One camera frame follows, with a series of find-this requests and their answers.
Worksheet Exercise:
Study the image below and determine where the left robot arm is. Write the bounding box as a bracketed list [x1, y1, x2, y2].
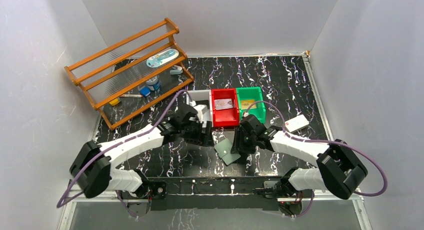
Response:
[69, 104, 214, 199]

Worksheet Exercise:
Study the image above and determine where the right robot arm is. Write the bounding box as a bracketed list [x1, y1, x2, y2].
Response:
[231, 115, 368, 200]

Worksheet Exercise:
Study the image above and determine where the gold card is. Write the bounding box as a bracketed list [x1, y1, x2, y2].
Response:
[239, 99, 256, 110]

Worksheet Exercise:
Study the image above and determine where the silver VIP card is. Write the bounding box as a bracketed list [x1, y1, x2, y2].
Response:
[214, 98, 234, 110]

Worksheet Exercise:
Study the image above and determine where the green plastic bin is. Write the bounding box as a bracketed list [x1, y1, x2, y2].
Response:
[236, 87, 266, 124]

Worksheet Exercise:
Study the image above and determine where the red plastic bin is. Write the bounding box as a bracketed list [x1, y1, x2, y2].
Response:
[211, 88, 240, 127]

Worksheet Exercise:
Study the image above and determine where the white plastic bin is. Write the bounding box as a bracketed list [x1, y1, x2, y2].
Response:
[186, 90, 213, 123]

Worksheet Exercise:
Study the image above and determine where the white small box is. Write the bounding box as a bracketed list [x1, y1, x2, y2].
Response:
[284, 114, 309, 133]

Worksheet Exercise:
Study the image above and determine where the blue tape roll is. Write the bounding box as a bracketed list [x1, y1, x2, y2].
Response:
[145, 76, 161, 92]

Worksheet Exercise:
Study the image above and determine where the blue small block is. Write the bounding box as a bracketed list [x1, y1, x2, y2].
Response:
[139, 87, 151, 97]

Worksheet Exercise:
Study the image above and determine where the light blue white stapler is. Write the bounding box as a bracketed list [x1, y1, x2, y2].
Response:
[169, 65, 183, 75]

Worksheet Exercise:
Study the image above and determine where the white marker pen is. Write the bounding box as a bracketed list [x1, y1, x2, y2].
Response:
[120, 94, 144, 98]

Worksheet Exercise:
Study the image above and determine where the yellow small block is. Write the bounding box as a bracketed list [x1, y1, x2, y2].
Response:
[109, 98, 121, 106]

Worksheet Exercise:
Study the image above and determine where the orange wooden shelf rack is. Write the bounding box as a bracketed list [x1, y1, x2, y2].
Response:
[64, 18, 194, 130]

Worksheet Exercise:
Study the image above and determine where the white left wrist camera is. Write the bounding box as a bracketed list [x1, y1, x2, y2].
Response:
[189, 101, 211, 122]

